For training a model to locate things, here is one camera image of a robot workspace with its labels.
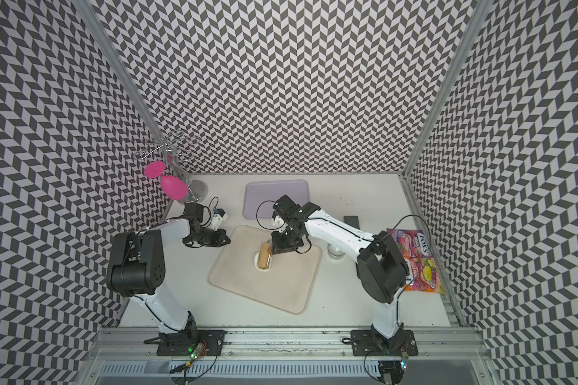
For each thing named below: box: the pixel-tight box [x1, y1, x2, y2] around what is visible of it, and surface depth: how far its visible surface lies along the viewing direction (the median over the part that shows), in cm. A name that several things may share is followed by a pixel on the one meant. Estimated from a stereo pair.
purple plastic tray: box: [243, 179, 310, 219], surface depth 115 cm
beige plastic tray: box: [207, 224, 322, 316], surface depth 88 cm
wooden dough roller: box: [258, 242, 273, 269], surface depth 89 cm
